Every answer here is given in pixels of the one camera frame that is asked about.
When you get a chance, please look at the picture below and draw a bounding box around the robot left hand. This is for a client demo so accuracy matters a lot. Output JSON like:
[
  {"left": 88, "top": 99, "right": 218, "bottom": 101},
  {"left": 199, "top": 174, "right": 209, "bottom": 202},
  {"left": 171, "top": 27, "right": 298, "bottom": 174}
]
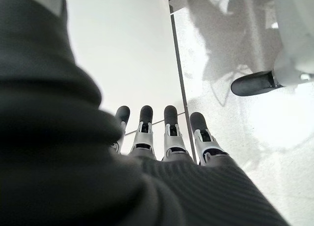
[{"left": 0, "top": 0, "right": 290, "bottom": 226}]

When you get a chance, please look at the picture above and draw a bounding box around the robot left leg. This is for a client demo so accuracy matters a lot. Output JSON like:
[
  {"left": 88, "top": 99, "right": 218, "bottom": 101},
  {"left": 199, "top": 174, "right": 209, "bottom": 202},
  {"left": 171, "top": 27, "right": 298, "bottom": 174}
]
[{"left": 230, "top": 0, "right": 314, "bottom": 97}]

